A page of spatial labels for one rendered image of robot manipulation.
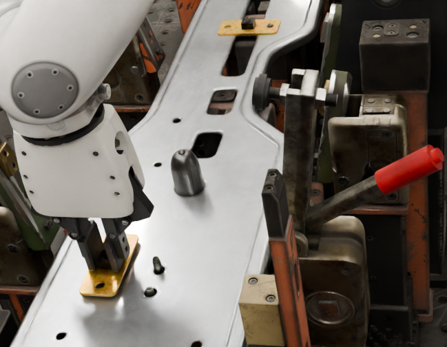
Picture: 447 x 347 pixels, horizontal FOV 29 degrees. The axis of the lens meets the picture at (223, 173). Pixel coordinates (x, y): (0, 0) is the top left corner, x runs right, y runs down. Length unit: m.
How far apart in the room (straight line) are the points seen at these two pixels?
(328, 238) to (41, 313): 0.28
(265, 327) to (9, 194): 0.32
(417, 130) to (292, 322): 0.35
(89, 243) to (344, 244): 0.24
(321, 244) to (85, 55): 0.29
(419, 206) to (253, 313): 0.37
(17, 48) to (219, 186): 0.38
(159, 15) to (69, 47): 1.36
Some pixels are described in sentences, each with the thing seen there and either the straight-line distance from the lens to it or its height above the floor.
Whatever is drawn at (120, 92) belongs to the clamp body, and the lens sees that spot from 1.21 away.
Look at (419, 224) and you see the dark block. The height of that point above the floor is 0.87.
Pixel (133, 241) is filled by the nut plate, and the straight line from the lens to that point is 0.87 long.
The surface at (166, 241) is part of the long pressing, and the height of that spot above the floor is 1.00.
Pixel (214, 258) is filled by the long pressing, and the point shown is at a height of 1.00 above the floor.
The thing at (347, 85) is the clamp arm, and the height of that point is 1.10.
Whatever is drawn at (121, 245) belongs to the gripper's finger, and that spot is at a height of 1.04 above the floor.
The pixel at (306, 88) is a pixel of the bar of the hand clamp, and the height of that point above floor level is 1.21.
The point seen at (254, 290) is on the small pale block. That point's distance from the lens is 0.71.
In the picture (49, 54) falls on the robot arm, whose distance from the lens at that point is 0.60.
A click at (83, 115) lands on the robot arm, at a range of 0.71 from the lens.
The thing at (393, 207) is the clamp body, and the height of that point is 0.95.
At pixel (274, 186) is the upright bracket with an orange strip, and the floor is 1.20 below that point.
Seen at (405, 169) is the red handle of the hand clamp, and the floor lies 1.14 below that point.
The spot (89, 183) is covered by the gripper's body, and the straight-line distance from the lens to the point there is 0.76.
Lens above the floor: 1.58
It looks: 38 degrees down
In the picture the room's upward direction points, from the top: 11 degrees counter-clockwise
